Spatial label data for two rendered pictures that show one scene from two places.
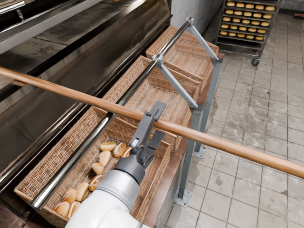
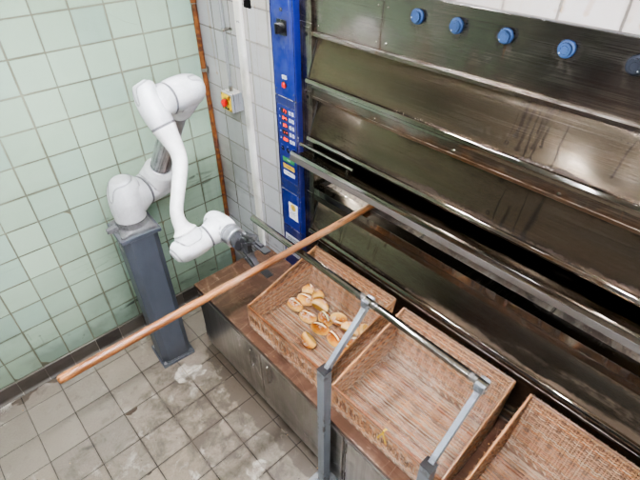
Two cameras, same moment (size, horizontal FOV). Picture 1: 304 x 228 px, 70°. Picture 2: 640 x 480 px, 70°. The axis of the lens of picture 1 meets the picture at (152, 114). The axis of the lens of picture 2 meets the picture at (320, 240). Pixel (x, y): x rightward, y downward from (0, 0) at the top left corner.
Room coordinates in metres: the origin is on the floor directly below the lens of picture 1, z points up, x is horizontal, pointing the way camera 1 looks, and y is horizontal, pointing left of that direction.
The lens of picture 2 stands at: (1.18, -1.19, 2.40)
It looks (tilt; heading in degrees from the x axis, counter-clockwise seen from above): 38 degrees down; 113
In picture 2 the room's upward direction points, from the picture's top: straight up
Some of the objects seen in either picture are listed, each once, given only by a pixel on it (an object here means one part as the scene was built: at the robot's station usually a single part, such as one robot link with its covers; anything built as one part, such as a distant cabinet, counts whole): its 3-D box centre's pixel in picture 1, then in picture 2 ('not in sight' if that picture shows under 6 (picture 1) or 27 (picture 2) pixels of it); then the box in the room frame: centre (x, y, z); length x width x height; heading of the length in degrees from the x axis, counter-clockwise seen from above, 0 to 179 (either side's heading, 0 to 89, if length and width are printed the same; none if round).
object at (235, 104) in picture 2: not in sight; (231, 100); (-0.19, 0.80, 1.46); 0.10 x 0.07 x 0.10; 156
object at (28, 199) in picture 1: (106, 172); (319, 312); (0.56, 0.22, 0.72); 0.56 x 0.49 x 0.28; 157
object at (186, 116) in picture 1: (156, 99); (418, 393); (1.11, -0.03, 0.72); 0.56 x 0.49 x 0.28; 157
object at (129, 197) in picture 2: not in sight; (127, 196); (-0.44, 0.17, 1.17); 0.18 x 0.16 x 0.22; 82
